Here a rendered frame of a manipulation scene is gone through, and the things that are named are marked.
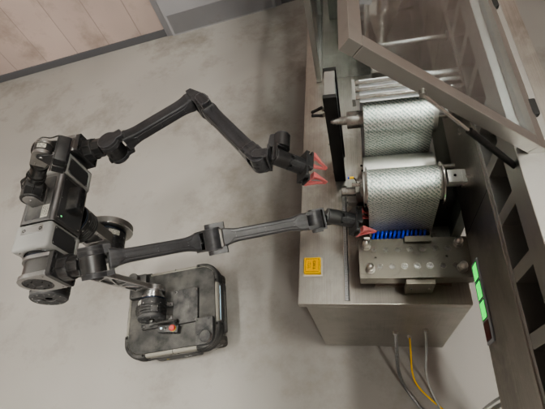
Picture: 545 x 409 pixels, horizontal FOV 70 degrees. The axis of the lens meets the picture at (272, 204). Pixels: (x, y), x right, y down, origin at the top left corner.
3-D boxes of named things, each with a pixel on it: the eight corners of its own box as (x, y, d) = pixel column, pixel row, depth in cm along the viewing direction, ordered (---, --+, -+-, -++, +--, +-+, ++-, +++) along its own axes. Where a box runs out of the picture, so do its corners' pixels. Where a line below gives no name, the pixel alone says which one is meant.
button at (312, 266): (305, 260, 168) (304, 257, 166) (321, 259, 166) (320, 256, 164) (304, 275, 164) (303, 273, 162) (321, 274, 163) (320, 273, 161)
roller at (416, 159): (362, 169, 159) (362, 150, 149) (428, 164, 154) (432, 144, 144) (364, 193, 153) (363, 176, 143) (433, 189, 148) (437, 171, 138)
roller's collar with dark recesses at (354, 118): (346, 119, 150) (345, 108, 145) (362, 118, 149) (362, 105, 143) (347, 132, 147) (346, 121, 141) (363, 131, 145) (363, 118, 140)
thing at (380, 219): (369, 230, 155) (368, 207, 139) (431, 228, 150) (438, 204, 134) (369, 231, 155) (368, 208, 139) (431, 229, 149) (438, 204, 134)
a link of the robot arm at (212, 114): (201, 118, 155) (190, 97, 146) (213, 110, 156) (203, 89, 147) (260, 179, 131) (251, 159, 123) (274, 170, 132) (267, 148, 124)
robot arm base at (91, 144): (95, 152, 160) (76, 133, 150) (113, 148, 159) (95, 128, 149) (92, 169, 155) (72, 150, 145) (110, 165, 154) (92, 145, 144)
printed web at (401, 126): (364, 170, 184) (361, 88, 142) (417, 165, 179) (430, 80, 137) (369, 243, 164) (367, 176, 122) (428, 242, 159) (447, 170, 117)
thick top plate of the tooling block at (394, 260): (358, 246, 158) (358, 239, 153) (465, 243, 149) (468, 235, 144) (360, 283, 150) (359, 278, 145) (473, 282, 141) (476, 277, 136)
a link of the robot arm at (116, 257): (211, 254, 146) (206, 228, 147) (225, 251, 134) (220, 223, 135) (79, 281, 123) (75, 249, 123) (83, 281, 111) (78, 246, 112)
